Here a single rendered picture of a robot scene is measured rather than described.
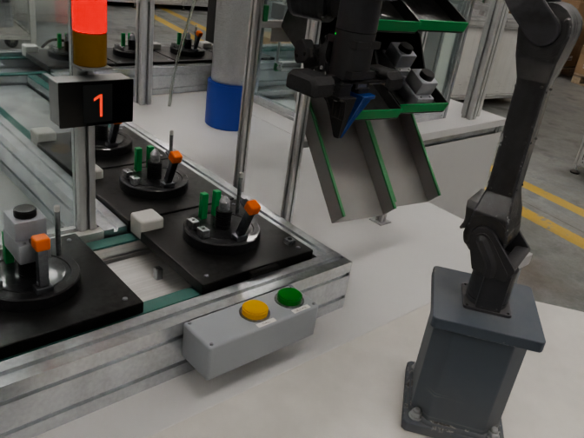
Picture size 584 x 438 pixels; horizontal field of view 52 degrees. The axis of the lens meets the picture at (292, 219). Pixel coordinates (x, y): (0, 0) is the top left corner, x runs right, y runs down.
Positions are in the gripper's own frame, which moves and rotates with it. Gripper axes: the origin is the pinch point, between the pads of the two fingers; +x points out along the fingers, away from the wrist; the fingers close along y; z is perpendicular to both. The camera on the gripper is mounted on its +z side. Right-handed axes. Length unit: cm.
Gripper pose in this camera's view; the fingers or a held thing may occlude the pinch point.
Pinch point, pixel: (341, 115)
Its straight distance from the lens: 90.1
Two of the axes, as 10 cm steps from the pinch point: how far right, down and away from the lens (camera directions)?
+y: -7.5, 2.0, -6.3
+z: -6.5, -4.1, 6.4
